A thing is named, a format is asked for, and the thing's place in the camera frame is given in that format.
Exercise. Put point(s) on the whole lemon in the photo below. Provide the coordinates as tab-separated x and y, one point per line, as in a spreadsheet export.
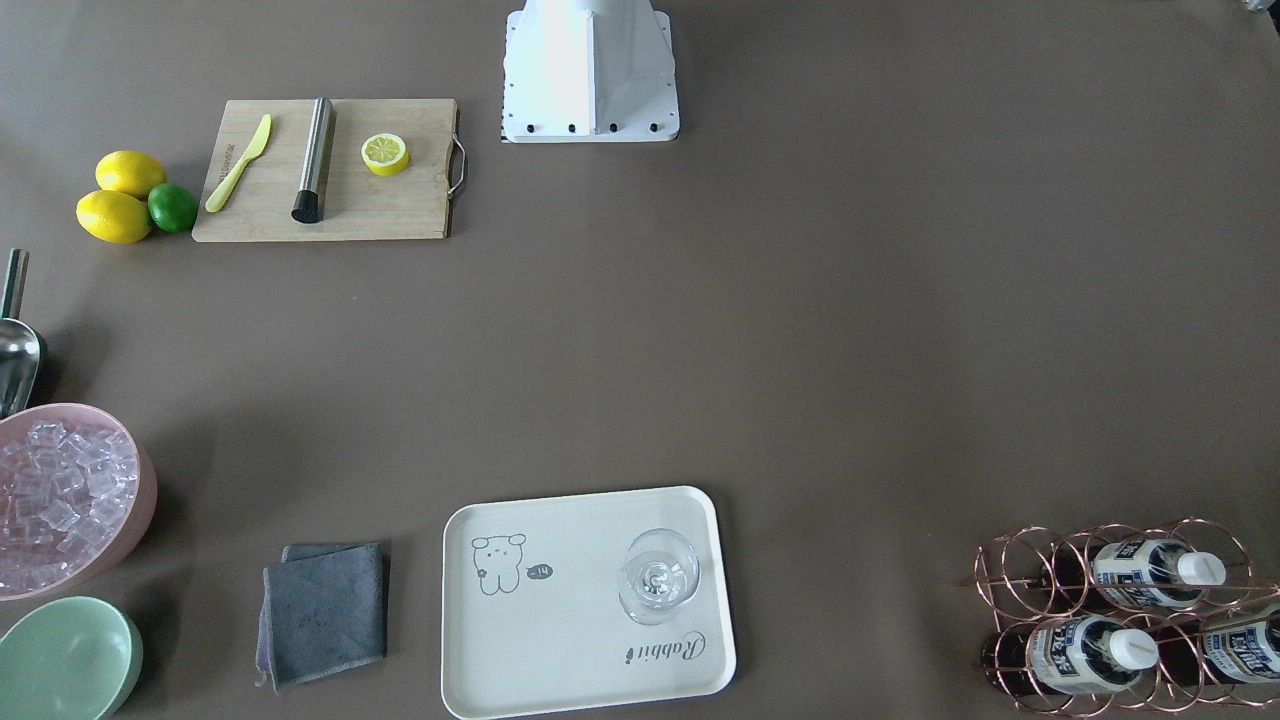
113	216
132	172

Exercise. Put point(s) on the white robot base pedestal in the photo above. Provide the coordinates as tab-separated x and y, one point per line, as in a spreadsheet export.
589	72

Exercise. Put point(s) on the cream tray with bear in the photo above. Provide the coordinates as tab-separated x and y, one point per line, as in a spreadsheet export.
531	621

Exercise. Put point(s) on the pink bowl of ice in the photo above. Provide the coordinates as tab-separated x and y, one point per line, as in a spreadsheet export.
78	495

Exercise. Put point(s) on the green lime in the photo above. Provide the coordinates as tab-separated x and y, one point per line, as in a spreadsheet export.
172	208

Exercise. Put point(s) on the clear wine glass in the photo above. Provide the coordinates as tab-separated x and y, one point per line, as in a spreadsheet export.
660	573

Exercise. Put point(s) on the mint green bowl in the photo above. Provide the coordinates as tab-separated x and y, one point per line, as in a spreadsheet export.
74	658

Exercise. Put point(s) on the bamboo cutting board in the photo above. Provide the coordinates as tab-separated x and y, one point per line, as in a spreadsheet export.
357	205

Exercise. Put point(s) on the tea bottle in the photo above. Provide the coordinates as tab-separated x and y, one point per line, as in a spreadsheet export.
1088	654
1243	649
1135	574

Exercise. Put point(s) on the grey folded cloth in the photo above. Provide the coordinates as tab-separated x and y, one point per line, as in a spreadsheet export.
324	611

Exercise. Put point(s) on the upper whole lemon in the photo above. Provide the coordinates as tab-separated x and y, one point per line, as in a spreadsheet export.
132	172

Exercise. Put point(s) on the copper wire bottle basket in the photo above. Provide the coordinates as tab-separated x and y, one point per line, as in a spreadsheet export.
1036	574

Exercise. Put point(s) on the lower whole lemon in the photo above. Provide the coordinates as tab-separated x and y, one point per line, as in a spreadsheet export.
113	216

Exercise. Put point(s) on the half lemon slice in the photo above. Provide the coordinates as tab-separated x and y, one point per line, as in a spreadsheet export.
385	154

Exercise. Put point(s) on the steel ice scoop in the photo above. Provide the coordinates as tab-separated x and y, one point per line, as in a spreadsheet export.
22	348

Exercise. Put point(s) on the yellow plastic knife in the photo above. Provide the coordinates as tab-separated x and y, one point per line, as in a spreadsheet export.
252	151

